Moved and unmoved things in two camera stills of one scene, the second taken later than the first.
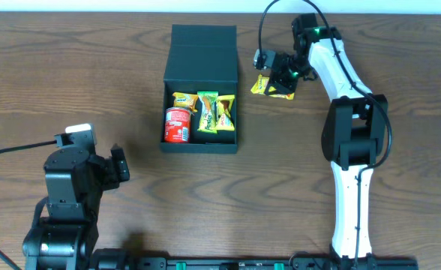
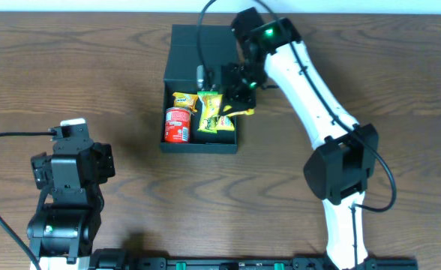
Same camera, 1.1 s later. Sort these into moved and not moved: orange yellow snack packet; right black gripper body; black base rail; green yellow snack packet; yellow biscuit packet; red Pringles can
Moved: right black gripper body; orange yellow snack packet
Not moved: red Pringles can; yellow biscuit packet; green yellow snack packet; black base rail
